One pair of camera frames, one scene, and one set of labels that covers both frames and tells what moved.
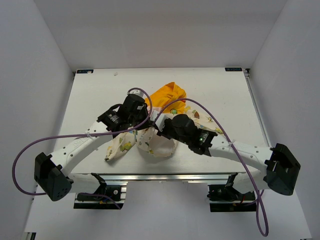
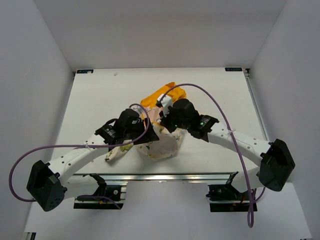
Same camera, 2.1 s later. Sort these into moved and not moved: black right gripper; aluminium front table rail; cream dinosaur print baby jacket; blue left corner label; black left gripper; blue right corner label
Moved: cream dinosaur print baby jacket; black right gripper; black left gripper
Not moved: aluminium front table rail; blue left corner label; blue right corner label
